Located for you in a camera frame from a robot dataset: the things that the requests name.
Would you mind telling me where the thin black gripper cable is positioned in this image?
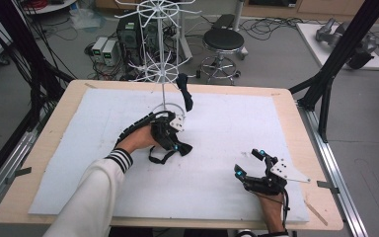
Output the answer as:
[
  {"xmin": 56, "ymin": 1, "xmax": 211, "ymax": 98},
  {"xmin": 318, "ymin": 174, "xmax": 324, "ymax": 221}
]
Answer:
[{"xmin": 281, "ymin": 188, "xmax": 291, "ymax": 231}]

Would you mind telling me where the black flat floor device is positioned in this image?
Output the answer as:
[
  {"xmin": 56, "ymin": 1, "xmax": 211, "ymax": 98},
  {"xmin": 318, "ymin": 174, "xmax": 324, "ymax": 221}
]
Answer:
[{"xmin": 211, "ymin": 13, "xmax": 237, "ymax": 32}]

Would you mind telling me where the black frame with cables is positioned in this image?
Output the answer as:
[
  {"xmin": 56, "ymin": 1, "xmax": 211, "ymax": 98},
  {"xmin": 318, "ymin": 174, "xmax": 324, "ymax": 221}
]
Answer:
[{"xmin": 0, "ymin": 0, "xmax": 75, "ymax": 196}]

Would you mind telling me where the black computer case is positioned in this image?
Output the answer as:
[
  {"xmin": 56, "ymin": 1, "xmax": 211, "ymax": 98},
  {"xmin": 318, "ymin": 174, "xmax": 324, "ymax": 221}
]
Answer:
[{"xmin": 115, "ymin": 14, "xmax": 143, "ymax": 67}]

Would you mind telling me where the person's right hand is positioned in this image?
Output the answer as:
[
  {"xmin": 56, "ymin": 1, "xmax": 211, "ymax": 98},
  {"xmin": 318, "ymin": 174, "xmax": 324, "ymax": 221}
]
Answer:
[{"xmin": 258, "ymin": 193, "xmax": 286, "ymax": 234}]

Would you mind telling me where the black strap with buckle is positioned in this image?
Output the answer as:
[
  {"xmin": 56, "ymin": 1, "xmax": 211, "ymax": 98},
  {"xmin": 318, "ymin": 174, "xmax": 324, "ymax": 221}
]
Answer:
[
  {"xmin": 175, "ymin": 72, "xmax": 194, "ymax": 114},
  {"xmin": 148, "ymin": 143, "xmax": 193, "ymax": 166}
]

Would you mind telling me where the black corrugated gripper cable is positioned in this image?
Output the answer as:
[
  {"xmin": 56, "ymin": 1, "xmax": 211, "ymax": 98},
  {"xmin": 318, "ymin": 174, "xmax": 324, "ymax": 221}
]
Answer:
[{"xmin": 114, "ymin": 111, "xmax": 176, "ymax": 147}]

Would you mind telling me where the white floor board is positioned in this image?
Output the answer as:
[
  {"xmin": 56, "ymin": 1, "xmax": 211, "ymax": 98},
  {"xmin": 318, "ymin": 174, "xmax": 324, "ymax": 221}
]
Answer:
[{"xmin": 295, "ymin": 22, "xmax": 379, "ymax": 72}]

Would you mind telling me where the grey power supply unit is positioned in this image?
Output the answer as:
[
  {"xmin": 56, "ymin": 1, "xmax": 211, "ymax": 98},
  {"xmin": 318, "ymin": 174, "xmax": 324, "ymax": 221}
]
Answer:
[
  {"xmin": 102, "ymin": 39, "xmax": 120, "ymax": 67},
  {"xmin": 91, "ymin": 36, "xmax": 109, "ymax": 64}
]

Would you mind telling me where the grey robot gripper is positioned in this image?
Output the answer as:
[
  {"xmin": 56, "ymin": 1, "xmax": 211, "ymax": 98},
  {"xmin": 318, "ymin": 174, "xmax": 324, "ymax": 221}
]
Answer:
[{"xmin": 315, "ymin": 17, "xmax": 379, "ymax": 71}]

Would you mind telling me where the black round stool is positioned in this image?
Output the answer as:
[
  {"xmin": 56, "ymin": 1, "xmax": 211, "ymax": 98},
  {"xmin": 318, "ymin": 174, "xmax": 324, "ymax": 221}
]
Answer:
[{"xmin": 195, "ymin": 28, "xmax": 247, "ymax": 87}]

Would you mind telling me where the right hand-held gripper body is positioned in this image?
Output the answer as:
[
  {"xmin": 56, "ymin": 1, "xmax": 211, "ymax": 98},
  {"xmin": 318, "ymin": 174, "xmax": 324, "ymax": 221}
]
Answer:
[{"xmin": 242, "ymin": 156, "xmax": 312, "ymax": 197}]

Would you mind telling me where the white foam mat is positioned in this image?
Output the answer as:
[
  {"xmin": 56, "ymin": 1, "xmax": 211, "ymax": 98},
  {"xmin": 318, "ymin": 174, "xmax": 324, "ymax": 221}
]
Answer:
[{"xmin": 28, "ymin": 87, "xmax": 311, "ymax": 223}]

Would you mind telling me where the white wire display rack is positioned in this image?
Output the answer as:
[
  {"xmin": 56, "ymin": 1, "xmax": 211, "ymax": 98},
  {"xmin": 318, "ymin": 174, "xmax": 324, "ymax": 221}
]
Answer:
[{"xmin": 114, "ymin": 0, "xmax": 202, "ymax": 117}]

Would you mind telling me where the black metal frame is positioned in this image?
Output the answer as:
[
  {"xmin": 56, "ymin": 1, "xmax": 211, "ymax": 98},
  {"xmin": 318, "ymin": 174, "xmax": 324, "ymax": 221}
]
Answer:
[{"xmin": 288, "ymin": 0, "xmax": 379, "ymax": 143}]

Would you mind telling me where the person's left hand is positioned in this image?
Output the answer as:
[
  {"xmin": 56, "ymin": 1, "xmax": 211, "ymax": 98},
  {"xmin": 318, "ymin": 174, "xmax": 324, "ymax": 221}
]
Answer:
[{"xmin": 115, "ymin": 123, "xmax": 162, "ymax": 155}]

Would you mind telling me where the clear plastic bag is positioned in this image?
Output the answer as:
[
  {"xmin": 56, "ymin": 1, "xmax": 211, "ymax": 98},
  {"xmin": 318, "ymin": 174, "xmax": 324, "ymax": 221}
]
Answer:
[{"xmin": 69, "ymin": 8, "xmax": 103, "ymax": 32}]

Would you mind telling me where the round white table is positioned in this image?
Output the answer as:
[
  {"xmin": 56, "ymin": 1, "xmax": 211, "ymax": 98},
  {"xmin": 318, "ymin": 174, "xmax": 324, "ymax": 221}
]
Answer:
[{"xmin": 21, "ymin": 0, "xmax": 78, "ymax": 15}]

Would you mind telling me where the thin wooden stick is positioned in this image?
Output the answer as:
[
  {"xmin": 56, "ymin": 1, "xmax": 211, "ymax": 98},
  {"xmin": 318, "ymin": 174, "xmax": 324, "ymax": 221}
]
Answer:
[{"xmin": 304, "ymin": 199, "xmax": 330, "ymax": 227}]

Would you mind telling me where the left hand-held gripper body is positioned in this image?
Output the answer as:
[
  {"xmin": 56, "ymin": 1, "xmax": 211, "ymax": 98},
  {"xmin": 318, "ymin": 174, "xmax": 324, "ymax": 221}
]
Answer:
[{"xmin": 150, "ymin": 113, "xmax": 187, "ymax": 152}]

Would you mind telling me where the aluminium frame rail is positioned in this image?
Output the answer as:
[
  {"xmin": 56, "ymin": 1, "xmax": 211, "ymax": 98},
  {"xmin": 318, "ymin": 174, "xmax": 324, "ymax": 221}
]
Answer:
[
  {"xmin": 0, "ymin": 129, "xmax": 38, "ymax": 215},
  {"xmin": 296, "ymin": 100, "xmax": 370, "ymax": 237}
]

